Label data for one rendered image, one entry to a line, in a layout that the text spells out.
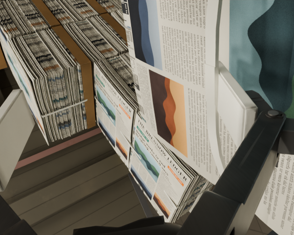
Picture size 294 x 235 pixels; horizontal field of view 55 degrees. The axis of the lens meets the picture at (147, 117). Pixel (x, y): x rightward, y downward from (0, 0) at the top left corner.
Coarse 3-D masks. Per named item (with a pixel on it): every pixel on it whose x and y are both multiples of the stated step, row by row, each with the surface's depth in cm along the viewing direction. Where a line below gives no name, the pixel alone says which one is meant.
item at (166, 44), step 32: (128, 0) 31; (160, 0) 26; (192, 0) 22; (128, 32) 34; (160, 32) 28; (192, 32) 24; (160, 64) 30; (192, 64) 25; (160, 96) 33; (192, 96) 27; (160, 128) 36; (192, 128) 29; (192, 160) 32
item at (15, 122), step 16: (16, 96) 19; (0, 112) 17; (16, 112) 18; (0, 128) 16; (16, 128) 18; (32, 128) 20; (0, 144) 15; (16, 144) 17; (0, 160) 15; (16, 160) 17; (0, 176) 15
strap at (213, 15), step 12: (216, 0) 16; (216, 12) 16; (216, 24) 17; (216, 36) 17; (216, 48) 17; (216, 60) 18; (216, 72) 18; (216, 84) 19; (216, 96) 19; (216, 108) 20; (216, 120) 20; (216, 132) 21; (216, 144) 22; (216, 156) 23
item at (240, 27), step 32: (224, 0) 19; (256, 0) 17; (288, 0) 16; (224, 32) 20; (256, 32) 18; (288, 32) 16; (224, 64) 22; (256, 64) 19; (288, 64) 17; (224, 128) 25; (224, 160) 27
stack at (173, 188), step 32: (64, 0) 135; (96, 0) 138; (96, 32) 121; (96, 64) 106; (128, 64) 109; (96, 96) 122; (128, 96) 97; (128, 128) 102; (128, 160) 116; (160, 160) 89; (160, 192) 99; (192, 192) 90
